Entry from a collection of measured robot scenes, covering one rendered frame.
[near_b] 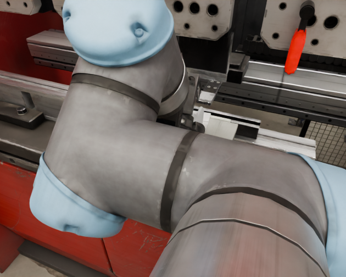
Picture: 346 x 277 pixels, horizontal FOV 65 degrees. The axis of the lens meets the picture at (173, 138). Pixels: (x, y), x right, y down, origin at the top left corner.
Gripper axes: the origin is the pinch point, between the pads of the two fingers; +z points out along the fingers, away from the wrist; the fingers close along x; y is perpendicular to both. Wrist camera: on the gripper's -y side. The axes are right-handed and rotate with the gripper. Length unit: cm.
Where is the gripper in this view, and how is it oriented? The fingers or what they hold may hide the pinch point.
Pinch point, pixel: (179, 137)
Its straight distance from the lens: 51.9
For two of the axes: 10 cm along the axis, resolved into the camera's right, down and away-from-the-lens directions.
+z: 1.7, 2.0, 9.6
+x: -9.6, -1.7, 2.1
